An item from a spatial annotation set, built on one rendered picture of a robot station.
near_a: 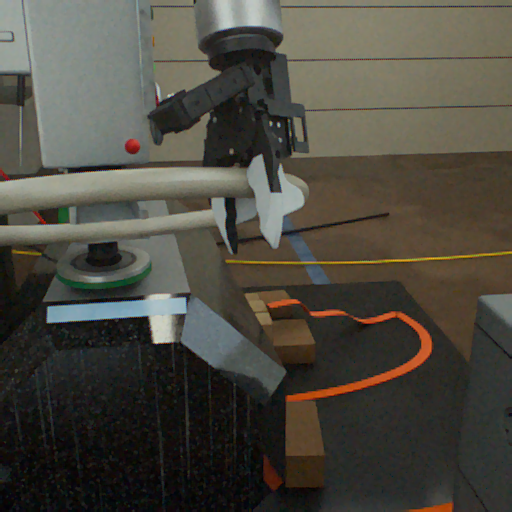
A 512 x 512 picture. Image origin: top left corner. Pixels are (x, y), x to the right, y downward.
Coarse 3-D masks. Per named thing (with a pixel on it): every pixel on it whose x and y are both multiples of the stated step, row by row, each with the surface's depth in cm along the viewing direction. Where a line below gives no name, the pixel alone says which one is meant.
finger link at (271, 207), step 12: (252, 168) 64; (264, 168) 62; (252, 180) 64; (264, 180) 62; (264, 192) 63; (288, 192) 65; (300, 192) 66; (264, 204) 63; (276, 204) 62; (288, 204) 65; (300, 204) 66; (264, 216) 63; (276, 216) 62; (264, 228) 63; (276, 228) 63; (276, 240) 63
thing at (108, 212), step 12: (72, 168) 137; (120, 168) 139; (96, 204) 125; (108, 204) 125; (120, 204) 125; (132, 204) 118; (144, 204) 107; (72, 216) 101; (84, 216) 117; (96, 216) 116; (108, 216) 116; (120, 216) 116; (132, 216) 116; (144, 216) 104; (96, 240) 103; (108, 240) 103; (120, 240) 104
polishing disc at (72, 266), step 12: (72, 252) 156; (84, 252) 156; (120, 252) 156; (132, 252) 156; (144, 252) 156; (60, 264) 149; (72, 264) 149; (84, 264) 149; (120, 264) 149; (132, 264) 149; (144, 264) 149; (72, 276) 143; (84, 276) 142; (96, 276) 142; (108, 276) 142; (120, 276) 143
